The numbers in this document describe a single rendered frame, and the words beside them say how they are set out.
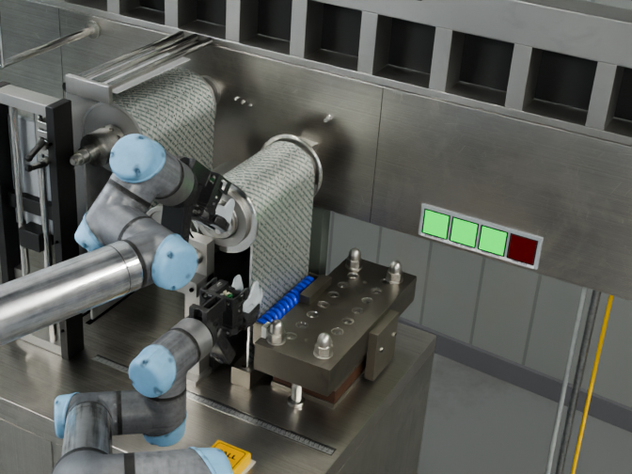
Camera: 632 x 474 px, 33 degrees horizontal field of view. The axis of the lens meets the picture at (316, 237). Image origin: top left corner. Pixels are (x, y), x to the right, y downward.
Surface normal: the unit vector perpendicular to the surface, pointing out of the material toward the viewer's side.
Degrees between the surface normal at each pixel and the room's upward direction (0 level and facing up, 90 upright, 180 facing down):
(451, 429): 0
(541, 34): 90
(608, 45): 90
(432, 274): 90
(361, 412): 0
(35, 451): 90
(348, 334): 0
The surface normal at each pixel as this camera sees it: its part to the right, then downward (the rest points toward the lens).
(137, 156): -0.32, -0.25
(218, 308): 0.88, 0.27
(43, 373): 0.06, -0.87
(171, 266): 0.67, 0.40
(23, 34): -0.47, 0.40
